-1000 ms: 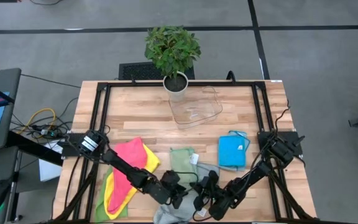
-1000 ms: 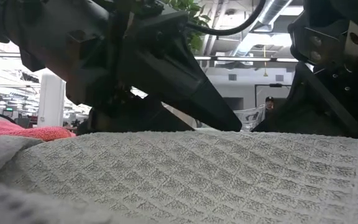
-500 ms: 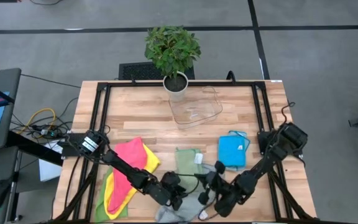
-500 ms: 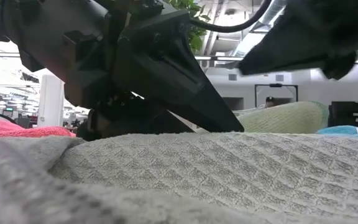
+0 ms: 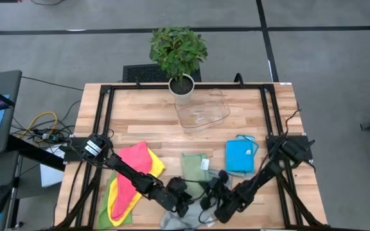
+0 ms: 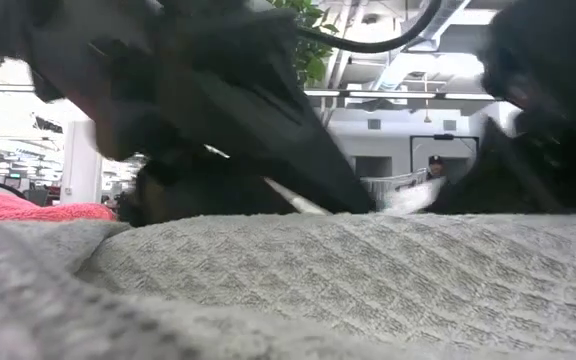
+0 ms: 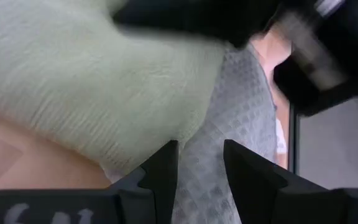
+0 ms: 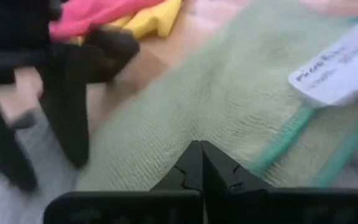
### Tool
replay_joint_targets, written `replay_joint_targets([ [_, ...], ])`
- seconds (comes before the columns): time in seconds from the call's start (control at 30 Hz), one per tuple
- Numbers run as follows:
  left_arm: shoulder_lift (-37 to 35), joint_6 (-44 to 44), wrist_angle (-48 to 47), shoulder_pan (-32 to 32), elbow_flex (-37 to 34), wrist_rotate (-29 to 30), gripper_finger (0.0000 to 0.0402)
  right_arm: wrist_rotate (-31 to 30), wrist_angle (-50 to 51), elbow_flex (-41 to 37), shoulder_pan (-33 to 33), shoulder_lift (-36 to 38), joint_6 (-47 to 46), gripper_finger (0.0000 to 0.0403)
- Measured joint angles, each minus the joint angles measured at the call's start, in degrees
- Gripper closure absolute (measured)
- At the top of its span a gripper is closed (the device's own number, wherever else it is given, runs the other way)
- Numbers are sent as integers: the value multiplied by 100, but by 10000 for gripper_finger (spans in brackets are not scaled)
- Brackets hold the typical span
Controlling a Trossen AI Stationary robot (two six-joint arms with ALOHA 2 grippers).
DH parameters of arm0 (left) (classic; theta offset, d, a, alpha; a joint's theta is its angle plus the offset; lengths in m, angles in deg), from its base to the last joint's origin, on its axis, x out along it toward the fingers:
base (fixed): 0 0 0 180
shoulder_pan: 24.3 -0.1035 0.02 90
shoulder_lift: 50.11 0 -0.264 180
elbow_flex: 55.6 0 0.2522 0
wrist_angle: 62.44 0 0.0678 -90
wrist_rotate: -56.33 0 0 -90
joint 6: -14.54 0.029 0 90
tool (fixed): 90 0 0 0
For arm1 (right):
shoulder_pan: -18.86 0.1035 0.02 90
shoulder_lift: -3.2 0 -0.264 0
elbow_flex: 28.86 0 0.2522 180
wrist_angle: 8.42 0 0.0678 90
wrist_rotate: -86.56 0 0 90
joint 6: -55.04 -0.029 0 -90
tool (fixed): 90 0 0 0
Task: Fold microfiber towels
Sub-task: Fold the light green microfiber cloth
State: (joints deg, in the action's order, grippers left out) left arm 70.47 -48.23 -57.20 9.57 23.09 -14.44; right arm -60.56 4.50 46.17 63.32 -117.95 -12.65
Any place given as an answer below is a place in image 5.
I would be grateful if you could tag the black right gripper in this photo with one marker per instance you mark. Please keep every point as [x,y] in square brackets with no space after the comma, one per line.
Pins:
[222,192]

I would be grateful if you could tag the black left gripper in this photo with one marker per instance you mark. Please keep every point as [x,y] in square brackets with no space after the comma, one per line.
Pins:
[177,199]

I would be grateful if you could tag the grey waffle towel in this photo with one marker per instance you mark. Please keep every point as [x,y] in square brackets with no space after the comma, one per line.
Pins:
[185,221]

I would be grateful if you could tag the pale green towel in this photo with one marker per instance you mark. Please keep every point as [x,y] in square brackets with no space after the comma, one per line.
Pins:
[191,170]

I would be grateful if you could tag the pink towel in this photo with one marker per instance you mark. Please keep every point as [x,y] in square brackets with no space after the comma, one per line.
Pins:
[133,160]

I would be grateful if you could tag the light blue teal-edged towel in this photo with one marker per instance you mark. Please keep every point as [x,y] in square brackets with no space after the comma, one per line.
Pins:
[252,141]

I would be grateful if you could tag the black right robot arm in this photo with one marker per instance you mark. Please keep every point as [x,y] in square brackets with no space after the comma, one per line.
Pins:
[255,183]

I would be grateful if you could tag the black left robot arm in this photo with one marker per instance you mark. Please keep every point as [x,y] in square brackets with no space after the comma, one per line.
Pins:
[130,174]

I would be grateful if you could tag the plain white towel label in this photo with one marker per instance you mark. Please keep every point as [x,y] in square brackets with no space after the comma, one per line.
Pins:
[205,164]

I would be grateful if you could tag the yellow towel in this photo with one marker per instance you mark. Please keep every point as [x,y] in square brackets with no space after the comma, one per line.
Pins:
[157,167]

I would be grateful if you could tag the white label blue logo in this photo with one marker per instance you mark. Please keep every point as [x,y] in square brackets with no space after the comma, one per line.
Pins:
[248,152]

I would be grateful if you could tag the clear plastic bin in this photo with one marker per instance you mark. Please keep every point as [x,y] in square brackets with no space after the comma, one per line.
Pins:
[204,112]

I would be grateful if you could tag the bright green towel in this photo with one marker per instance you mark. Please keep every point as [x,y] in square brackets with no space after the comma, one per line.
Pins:
[103,215]

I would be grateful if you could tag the white plant pot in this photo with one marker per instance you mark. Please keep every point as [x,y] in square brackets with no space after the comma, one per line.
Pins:
[181,96]

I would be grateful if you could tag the black floor grille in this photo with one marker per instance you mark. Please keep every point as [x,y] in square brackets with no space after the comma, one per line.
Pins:
[140,73]

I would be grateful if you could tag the white paper sheet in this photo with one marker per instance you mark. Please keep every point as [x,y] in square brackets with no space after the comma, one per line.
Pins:
[50,178]

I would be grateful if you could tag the green leafy plant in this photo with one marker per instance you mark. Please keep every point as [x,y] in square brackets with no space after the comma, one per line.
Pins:
[178,49]

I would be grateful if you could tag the black desk support beam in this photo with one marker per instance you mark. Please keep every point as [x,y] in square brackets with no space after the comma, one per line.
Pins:
[34,154]

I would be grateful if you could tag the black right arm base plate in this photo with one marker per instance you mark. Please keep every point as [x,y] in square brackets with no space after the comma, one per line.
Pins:
[304,142]

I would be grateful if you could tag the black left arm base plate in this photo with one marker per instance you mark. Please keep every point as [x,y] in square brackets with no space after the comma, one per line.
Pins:
[74,152]

